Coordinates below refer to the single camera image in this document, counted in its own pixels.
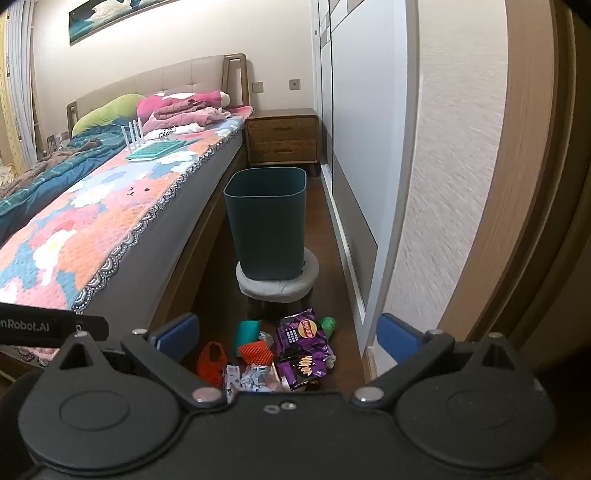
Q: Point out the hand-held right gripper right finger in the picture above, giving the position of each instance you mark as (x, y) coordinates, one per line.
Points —
(397, 337)

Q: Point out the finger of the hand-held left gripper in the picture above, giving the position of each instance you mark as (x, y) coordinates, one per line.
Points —
(92, 326)

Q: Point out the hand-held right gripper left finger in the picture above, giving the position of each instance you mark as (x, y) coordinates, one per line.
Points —
(178, 331)

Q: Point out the purple snack bag yellow lettering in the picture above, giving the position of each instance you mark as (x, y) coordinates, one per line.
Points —
(300, 369)

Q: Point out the dark teal trash bin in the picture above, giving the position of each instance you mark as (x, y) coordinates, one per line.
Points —
(268, 230)

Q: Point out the red mesh bag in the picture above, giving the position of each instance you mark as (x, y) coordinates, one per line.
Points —
(214, 374)

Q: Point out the teal plastic wrapper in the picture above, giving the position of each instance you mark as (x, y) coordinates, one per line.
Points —
(247, 334)

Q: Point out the white patterned wrapper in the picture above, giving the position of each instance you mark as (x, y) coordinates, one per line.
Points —
(232, 378)

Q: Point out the wooden bed beige headboard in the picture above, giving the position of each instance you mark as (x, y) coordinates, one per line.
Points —
(194, 258)

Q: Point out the orange foam fruit net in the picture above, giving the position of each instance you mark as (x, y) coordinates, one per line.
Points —
(256, 353)

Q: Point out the small white scrap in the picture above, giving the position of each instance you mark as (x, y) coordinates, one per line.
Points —
(265, 339)

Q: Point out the crumpled bluish white paper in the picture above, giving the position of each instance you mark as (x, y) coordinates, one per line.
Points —
(256, 378)

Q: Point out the purple chip bag round logo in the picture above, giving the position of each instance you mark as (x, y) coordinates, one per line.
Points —
(295, 339)

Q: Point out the colourful crochet flower blanket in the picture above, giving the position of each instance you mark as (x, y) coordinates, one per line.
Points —
(92, 221)

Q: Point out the round grey cushioned stool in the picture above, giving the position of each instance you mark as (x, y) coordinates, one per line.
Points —
(277, 288)

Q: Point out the brown blanket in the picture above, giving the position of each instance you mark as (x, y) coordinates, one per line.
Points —
(32, 173)

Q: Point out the teal plaid quilt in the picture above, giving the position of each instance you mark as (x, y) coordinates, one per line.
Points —
(55, 175)

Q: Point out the teal rack with white pegs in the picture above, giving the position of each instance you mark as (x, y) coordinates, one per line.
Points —
(157, 150)

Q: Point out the folded white garment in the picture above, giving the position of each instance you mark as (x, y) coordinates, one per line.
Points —
(171, 131)

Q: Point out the green pillow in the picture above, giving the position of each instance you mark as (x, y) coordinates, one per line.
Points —
(106, 110)

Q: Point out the wooden nightstand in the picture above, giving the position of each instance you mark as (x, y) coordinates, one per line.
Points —
(281, 138)

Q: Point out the white grey sliding wardrobe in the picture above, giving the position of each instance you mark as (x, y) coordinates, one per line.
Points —
(360, 115)

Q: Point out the pile of pink clothes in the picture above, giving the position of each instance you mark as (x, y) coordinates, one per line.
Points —
(175, 102)

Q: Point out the striped curtain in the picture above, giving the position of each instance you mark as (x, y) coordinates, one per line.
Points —
(18, 83)

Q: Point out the wooden door frame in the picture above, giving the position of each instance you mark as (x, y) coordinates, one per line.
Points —
(521, 184)

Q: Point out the framed swan wall painting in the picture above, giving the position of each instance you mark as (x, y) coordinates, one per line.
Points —
(120, 16)

